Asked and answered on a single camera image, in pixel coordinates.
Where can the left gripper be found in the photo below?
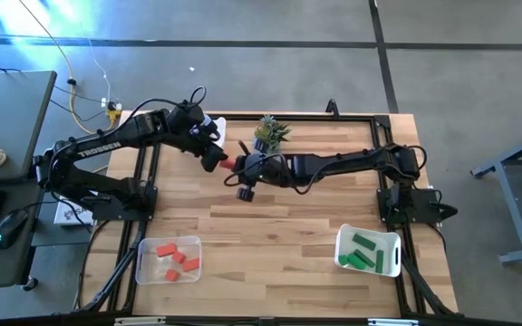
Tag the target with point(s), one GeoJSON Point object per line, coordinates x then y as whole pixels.
{"type": "Point", "coordinates": [188, 122]}

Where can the blue-grey metal table frame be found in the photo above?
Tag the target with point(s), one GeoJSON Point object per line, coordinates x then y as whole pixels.
{"type": "Point", "coordinates": [513, 204]}

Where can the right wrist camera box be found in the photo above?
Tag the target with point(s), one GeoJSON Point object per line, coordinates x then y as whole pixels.
{"type": "Point", "coordinates": [245, 194]}

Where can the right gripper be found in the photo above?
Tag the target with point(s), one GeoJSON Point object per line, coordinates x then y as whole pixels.
{"type": "Point", "coordinates": [261, 169]}

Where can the white power outlet box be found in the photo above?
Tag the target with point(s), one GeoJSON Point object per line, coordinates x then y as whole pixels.
{"type": "Point", "coordinates": [105, 103]}

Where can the black clamp bracket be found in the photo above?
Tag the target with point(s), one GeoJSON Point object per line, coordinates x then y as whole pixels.
{"type": "Point", "coordinates": [332, 108]}

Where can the small green wooden block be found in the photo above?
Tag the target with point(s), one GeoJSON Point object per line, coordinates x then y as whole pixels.
{"type": "Point", "coordinates": [342, 260]}

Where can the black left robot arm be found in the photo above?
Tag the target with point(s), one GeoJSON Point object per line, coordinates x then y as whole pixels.
{"type": "Point", "coordinates": [100, 151]}

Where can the potted succulent plant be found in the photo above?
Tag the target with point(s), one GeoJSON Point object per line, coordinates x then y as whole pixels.
{"type": "Point", "coordinates": [270, 133]}

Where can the black computer mouse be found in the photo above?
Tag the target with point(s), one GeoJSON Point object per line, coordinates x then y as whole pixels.
{"type": "Point", "coordinates": [11, 228]}

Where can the clear plastic bin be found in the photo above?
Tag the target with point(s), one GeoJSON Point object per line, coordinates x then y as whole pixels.
{"type": "Point", "coordinates": [150, 271]}

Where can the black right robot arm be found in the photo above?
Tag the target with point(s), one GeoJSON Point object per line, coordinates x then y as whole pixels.
{"type": "Point", "coordinates": [333, 163]}

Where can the silver metal bracket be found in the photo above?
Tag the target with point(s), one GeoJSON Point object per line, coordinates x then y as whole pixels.
{"type": "Point", "coordinates": [392, 322]}
{"type": "Point", "coordinates": [139, 321]}

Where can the black desk caster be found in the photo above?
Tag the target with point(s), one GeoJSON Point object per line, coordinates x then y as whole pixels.
{"type": "Point", "coordinates": [30, 284]}

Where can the white plastic bin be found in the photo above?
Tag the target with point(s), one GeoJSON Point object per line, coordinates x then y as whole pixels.
{"type": "Point", "coordinates": [221, 131]}
{"type": "Point", "coordinates": [388, 240]}

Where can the white printed box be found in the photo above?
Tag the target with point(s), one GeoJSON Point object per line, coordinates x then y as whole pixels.
{"type": "Point", "coordinates": [73, 213]}

